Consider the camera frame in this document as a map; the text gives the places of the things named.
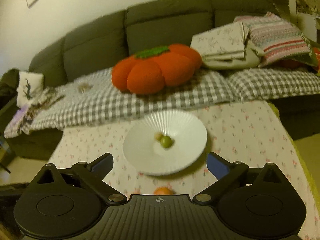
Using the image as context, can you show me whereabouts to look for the orange round fruit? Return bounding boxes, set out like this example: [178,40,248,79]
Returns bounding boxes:
[153,186,175,196]

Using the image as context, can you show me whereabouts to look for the small green fruit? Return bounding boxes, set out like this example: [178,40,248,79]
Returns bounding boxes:
[160,136,174,148]

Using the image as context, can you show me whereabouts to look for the yellow-brown round fruit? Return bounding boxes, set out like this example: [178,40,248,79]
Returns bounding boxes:
[154,132,163,141]

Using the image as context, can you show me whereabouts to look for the cherry print tablecloth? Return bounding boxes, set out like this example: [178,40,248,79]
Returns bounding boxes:
[50,101,319,239]

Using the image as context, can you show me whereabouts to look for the white ribbed bowl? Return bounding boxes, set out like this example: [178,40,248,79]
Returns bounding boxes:
[123,109,208,176]

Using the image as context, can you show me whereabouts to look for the grey checkered blanket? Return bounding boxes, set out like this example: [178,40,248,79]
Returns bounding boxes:
[31,68,319,132]

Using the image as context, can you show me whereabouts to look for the floral patterned cloth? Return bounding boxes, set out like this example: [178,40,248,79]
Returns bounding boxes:
[4,87,65,138]

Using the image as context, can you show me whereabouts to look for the white embroidered cushion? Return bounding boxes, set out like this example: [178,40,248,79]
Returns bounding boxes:
[16,71,44,108]

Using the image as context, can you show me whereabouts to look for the orange pumpkin plush cushion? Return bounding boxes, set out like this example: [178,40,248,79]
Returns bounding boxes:
[111,44,202,95]

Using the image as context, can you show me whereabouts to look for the folded floral beige cloth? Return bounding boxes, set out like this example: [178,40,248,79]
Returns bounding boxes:
[190,22,265,70]

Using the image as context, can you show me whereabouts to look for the green red picture book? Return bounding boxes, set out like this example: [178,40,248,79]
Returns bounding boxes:
[301,38,319,76]

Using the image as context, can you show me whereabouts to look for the striped pink knitted blanket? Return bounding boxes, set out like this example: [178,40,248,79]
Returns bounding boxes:
[234,12,312,68]

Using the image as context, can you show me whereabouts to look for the dark green sofa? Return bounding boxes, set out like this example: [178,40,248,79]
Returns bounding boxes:
[0,0,283,160]

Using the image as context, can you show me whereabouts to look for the bookshelf with books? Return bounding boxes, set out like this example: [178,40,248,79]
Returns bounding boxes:
[296,0,319,43]

